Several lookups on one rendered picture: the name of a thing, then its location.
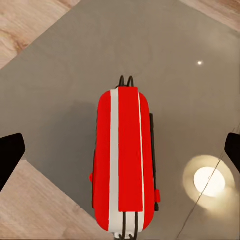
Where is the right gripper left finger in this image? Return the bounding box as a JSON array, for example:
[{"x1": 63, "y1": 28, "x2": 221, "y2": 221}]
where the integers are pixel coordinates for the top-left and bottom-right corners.
[{"x1": 0, "y1": 133, "x2": 26, "y2": 192}]

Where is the radio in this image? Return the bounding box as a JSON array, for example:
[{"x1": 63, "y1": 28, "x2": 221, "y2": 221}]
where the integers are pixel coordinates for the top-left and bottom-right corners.
[{"x1": 89, "y1": 75, "x2": 161, "y2": 240}]

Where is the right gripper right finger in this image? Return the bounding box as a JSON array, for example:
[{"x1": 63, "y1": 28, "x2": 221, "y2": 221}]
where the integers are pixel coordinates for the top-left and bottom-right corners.
[{"x1": 225, "y1": 133, "x2": 240, "y2": 172}]

